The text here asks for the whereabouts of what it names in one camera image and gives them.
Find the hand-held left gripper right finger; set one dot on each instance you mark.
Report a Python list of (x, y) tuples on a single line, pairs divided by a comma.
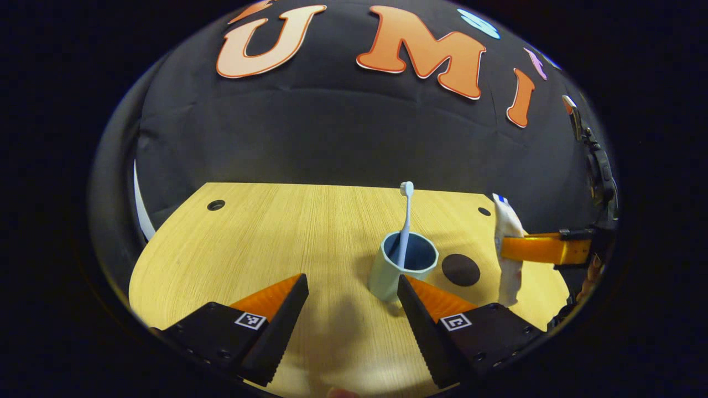
[(426, 331)]

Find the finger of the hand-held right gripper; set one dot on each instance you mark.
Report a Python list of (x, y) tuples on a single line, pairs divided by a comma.
[(542, 249)]

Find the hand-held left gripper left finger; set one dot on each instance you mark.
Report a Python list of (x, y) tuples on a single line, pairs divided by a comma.
[(276, 331)]

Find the white toothpaste tube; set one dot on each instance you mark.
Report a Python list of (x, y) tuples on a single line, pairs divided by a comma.
[(509, 282)]

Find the dark round coaster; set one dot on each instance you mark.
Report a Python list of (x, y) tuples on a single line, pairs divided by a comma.
[(461, 270)]

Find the light blue toothbrush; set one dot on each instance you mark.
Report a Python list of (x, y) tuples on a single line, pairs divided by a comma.
[(407, 210)]

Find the light wooden desktop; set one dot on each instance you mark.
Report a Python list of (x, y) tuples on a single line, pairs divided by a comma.
[(249, 249)]

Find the black backdrop cloth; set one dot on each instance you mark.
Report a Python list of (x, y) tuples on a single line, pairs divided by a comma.
[(332, 138)]

